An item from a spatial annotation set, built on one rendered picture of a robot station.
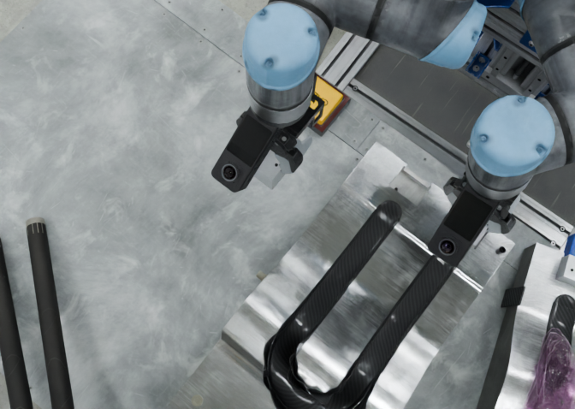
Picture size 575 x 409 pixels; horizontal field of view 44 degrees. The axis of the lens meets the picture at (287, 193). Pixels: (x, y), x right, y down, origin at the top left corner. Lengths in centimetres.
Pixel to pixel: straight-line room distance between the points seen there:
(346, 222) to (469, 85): 94
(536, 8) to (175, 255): 66
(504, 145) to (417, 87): 121
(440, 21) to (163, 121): 60
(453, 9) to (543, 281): 54
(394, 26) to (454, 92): 118
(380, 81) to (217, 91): 76
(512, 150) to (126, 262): 67
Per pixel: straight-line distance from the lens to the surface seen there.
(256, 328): 100
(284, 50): 70
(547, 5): 81
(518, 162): 72
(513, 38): 144
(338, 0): 77
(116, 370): 116
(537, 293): 116
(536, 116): 73
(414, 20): 76
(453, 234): 91
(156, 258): 116
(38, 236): 118
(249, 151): 88
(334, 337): 102
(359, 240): 108
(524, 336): 113
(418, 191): 113
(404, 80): 192
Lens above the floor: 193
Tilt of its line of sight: 75 degrees down
